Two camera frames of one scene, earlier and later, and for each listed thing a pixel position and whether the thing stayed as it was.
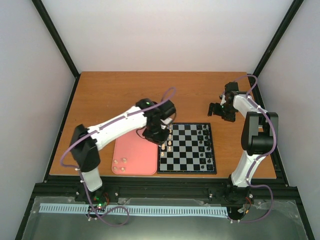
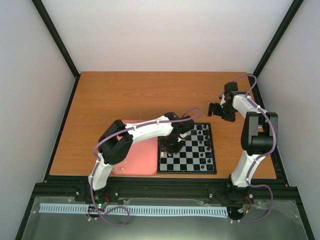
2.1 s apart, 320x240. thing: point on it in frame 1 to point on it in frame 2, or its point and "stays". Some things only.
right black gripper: (230, 117) stays
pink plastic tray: (133, 154) stays
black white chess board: (189, 149) stays
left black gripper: (160, 140) to (169, 151)
